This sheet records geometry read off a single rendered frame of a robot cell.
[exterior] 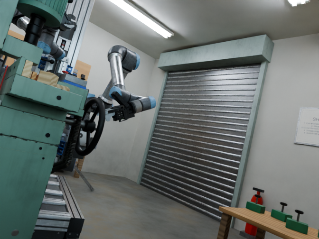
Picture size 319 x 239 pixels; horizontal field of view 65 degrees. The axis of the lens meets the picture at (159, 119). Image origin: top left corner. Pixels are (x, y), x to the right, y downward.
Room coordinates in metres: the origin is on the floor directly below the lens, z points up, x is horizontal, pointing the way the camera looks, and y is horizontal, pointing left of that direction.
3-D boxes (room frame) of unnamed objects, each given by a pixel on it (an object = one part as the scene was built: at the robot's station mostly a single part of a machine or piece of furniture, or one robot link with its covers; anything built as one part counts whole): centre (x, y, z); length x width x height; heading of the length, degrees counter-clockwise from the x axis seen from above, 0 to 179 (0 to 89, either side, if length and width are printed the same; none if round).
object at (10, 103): (1.03, 0.55, 0.82); 0.40 x 0.21 x 0.04; 37
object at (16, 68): (0.96, 0.61, 0.93); 0.60 x 0.02 x 0.06; 37
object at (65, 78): (1.10, 0.43, 0.99); 0.13 x 0.11 x 0.06; 37
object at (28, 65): (0.97, 0.60, 0.92); 0.60 x 0.02 x 0.05; 37
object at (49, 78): (0.81, 0.39, 0.92); 0.05 x 0.04 x 0.04; 84
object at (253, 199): (3.15, -1.43, 0.30); 0.19 x 0.18 x 0.60; 131
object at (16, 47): (0.99, 0.61, 1.03); 0.14 x 0.07 x 0.09; 127
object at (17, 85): (1.05, 0.50, 0.87); 0.61 x 0.30 x 0.06; 37
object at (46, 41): (1.42, 0.75, 1.22); 0.11 x 0.08 x 0.11; 173
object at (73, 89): (1.10, 0.43, 0.91); 0.15 x 0.14 x 0.09; 37
